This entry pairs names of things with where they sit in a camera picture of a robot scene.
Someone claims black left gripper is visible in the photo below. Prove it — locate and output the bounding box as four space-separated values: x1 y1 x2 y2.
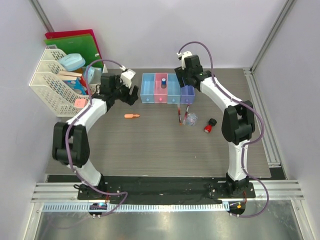
111 75 138 106

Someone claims orange utility knife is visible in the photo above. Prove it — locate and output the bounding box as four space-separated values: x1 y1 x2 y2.
124 113 140 119

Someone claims red stamp black cap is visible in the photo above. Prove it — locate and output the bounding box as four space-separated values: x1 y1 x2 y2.
204 118 217 133

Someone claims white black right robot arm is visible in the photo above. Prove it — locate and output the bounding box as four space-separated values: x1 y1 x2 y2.
174 51 255 198

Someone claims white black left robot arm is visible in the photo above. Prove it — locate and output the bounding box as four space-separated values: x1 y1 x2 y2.
52 69 139 200

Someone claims blue leftmost drawer box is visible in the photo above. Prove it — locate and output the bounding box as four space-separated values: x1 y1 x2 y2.
140 73 156 104

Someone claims purple drawer box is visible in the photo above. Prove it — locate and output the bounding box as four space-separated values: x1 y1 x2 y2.
180 85 195 105

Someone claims light blue drawer box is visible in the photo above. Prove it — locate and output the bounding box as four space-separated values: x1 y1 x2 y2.
167 73 181 104

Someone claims pink drawer box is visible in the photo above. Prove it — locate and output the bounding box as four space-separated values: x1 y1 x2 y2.
154 73 168 104

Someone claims light blue case lower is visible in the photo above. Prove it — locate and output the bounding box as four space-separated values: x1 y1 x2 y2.
87 67 102 85

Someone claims light blue case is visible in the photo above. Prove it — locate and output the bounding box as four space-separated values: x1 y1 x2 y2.
57 53 86 72
87 67 102 85

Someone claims clear jar of paper clips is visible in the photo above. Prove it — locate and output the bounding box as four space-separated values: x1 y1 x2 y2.
185 113 198 126

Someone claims blue patterned book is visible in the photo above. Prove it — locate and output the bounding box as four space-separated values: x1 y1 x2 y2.
60 75 88 96

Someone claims light blue case upper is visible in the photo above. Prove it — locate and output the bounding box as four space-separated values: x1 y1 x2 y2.
57 53 86 72

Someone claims white mesh file organizer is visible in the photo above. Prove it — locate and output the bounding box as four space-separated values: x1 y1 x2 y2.
29 47 89 117

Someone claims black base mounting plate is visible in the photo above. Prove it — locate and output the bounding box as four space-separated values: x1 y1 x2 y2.
77 175 256 201

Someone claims red folder board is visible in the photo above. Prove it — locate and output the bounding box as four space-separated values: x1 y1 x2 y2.
45 29 101 55

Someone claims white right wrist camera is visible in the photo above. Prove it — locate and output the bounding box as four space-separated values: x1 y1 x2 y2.
177 51 193 70

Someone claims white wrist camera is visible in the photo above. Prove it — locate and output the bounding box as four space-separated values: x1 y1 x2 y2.
177 51 193 70
120 69 136 89

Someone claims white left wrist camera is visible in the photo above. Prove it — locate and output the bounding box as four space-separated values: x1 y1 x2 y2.
120 69 136 89

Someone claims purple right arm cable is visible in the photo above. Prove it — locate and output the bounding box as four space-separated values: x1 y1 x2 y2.
177 41 270 219

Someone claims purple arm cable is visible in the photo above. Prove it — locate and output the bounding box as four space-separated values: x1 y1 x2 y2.
65 59 129 218
177 41 270 219

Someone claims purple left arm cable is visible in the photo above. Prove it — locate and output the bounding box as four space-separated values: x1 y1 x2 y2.
65 59 129 218

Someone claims white slotted cable duct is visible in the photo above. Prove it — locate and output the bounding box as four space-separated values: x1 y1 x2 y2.
42 202 230 213

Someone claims aluminium frame rail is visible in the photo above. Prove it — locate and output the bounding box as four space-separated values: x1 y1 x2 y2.
243 68 282 168

